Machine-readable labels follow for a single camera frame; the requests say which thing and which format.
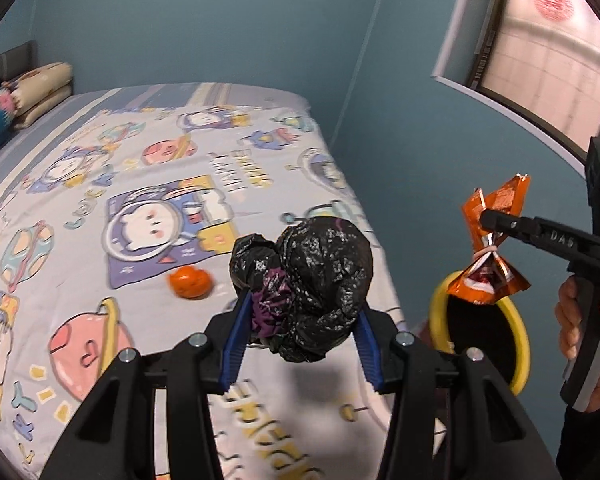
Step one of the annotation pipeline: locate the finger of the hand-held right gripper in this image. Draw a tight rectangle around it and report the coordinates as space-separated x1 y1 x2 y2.
480 208 583 262

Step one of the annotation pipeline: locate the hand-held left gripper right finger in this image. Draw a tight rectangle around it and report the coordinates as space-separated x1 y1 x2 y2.
352 307 563 480

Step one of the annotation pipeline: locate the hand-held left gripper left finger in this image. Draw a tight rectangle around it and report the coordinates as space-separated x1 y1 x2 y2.
39 287 255 480

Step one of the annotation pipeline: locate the orange foil snack wrapper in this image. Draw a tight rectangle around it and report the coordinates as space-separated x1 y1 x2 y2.
447 174 532 306

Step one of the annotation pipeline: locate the yellow rimmed trash bin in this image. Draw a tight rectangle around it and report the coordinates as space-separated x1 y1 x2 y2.
427 270 532 396

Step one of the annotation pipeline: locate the black plastic bag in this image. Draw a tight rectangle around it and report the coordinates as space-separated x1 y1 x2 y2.
229 217 376 365

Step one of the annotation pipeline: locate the person's right forearm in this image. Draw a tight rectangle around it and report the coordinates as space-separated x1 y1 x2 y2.
561 400 600 480

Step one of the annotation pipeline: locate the person's right hand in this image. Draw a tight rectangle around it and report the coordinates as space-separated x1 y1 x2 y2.
555 276 600 411

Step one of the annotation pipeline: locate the small orange crumpled wrapper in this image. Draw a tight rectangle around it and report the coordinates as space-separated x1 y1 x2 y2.
167 266 215 301

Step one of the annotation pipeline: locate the black bin liner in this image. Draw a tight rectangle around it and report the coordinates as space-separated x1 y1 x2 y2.
447 295 518 358

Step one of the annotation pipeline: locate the window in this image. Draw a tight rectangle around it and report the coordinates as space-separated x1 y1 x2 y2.
431 0 600 162

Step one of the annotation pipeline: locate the red round window sticker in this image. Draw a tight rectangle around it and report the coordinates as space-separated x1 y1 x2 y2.
534 0 575 24

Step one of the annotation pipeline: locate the cartoon printed blanket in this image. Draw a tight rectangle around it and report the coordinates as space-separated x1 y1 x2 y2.
0 82 431 480

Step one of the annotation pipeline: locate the beige printed pillow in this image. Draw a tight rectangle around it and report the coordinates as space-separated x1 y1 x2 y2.
11 85 75 131
4 62 75 107

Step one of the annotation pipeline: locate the grey headboard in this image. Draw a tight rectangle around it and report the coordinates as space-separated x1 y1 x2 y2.
0 40 36 82

